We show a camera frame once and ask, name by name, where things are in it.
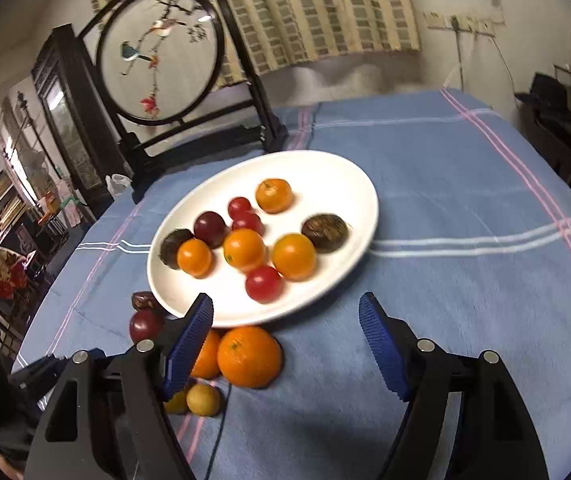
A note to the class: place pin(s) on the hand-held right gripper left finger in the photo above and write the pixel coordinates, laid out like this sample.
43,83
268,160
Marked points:
190,340

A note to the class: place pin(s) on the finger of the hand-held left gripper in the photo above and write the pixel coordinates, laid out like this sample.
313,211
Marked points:
40,372

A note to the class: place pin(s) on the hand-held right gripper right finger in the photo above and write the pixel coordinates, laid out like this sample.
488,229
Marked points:
380,345

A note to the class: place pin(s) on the small orange tomato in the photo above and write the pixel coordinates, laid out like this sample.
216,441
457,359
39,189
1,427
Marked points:
194,257

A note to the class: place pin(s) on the red tomato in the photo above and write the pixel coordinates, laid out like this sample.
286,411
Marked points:
248,221
239,205
264,283

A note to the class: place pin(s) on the dark brown round chestnut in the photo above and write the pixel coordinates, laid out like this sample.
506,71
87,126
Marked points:
170,247

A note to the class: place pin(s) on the dark purple plum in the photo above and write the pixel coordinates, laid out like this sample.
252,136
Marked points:
144,326
209,227

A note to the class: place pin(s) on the large orange tomato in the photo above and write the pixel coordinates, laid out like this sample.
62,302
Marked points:
293,256

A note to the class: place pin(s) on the dark brown water chestnut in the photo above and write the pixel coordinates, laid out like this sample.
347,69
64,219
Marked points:
325,231

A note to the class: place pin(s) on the white oval plate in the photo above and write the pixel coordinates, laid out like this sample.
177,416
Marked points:
335,195

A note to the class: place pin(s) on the large orange mandarin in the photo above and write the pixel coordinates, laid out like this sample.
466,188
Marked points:
274,195

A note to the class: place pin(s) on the small yellow-green longan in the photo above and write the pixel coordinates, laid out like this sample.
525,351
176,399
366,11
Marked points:
203,400

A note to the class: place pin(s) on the small dark brown chestnut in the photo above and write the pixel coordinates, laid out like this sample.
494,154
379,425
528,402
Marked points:
140,301

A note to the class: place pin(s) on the green-brown tomato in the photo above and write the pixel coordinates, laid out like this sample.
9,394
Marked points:
178,404

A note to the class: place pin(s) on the blue striped tablecloth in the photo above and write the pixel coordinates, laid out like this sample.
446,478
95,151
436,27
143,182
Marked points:
440,285

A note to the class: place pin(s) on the red floral cloth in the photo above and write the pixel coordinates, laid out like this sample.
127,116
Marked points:
0,275

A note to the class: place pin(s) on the white plastic bag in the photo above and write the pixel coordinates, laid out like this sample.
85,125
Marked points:
118,185

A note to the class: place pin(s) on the dark wooden framed painting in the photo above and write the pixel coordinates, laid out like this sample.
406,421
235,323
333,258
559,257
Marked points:
73,135

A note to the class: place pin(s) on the dark wooden desk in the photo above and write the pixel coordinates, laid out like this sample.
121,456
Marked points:
565,160

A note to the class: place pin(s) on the round embroidered bird screen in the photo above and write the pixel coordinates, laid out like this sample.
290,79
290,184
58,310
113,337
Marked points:
155,60

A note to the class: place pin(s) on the black hat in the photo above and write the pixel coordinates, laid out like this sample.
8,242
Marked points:
548,92

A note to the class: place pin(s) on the checked beige curtain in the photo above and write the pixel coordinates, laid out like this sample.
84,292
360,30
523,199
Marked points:
315,10

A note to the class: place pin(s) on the white wall socket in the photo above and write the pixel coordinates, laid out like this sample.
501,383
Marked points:
494,27
434,20
455,23
476,25

